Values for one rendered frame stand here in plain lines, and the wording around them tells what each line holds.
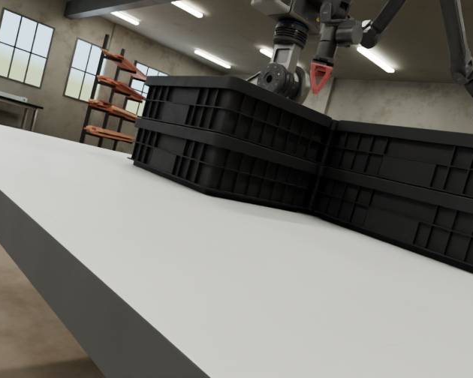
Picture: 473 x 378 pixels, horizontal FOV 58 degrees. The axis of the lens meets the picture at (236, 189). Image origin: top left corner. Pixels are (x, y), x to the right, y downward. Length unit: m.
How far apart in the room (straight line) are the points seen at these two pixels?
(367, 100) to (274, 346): 10.24
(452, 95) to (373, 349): 9.40
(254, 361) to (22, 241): 0.22
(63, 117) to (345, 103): 6.99
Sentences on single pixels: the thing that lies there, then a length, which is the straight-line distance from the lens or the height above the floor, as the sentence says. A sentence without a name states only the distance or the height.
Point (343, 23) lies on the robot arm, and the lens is 1.40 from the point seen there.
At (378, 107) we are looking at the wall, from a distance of 10.21.
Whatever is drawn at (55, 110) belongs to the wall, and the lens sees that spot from 11.55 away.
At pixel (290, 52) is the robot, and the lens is 1.79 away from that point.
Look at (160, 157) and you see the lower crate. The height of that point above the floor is 0.74.
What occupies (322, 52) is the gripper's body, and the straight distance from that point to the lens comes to 1.40.
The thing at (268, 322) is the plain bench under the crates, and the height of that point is 0.70.
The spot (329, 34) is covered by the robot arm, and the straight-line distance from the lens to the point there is 1.42.
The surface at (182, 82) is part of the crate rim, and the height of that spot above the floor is 0.92.
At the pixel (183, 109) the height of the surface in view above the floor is 0.86.
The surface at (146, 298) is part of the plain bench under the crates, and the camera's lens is 0.22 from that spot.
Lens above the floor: 0.78
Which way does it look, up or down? 4 degrees down
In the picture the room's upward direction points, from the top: 15 degrees clockwise
